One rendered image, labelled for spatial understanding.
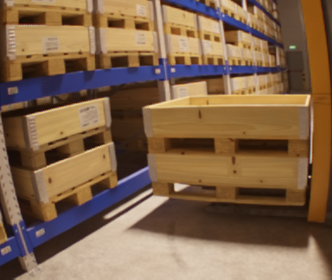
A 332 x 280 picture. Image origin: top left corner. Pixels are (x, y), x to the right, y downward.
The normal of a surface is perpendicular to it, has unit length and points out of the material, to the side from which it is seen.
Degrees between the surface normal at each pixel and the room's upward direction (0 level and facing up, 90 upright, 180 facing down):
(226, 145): 90
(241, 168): 90
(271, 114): 90
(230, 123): 90
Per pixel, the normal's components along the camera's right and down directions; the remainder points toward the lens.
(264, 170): -0.50, 0.22
